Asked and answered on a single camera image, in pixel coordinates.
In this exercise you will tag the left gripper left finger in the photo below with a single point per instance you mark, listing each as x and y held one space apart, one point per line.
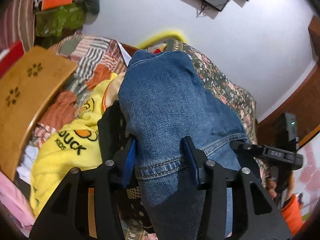
65 214

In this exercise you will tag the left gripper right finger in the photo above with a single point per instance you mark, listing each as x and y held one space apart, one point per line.
255 215

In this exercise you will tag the blue denim jacket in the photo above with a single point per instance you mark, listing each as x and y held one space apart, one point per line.
170 129

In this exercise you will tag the orange right sleeve forearm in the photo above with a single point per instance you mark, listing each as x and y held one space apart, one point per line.
292 214

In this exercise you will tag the person's right hand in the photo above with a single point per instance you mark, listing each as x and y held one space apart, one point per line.
271 186

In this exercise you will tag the navy patterned folded garment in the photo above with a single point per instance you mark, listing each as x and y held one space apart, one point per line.
131 205

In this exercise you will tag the yellow duck blanket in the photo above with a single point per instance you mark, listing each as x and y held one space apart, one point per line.
75 145

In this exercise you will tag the black garment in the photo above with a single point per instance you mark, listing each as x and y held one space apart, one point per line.
115 141

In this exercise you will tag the floral green bed cover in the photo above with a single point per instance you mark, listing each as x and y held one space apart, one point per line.
220 84

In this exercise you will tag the wooden lap desk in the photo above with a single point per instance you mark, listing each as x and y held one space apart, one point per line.
26 90

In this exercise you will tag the patchwork striped quilt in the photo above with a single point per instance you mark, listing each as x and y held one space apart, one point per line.
97 58

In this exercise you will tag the red box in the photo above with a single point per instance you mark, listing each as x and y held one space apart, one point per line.
9 56

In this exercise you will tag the yellow headboard cushion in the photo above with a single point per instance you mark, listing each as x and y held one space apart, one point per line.
161 37

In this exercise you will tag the green patterned storage box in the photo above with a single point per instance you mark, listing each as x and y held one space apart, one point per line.
51 22

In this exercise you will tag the red striped curtain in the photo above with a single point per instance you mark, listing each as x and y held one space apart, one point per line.
18 24

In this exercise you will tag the orange box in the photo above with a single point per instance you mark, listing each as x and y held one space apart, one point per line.
49 4

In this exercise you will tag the pink heart wall sticker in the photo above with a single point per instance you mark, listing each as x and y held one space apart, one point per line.
310 173

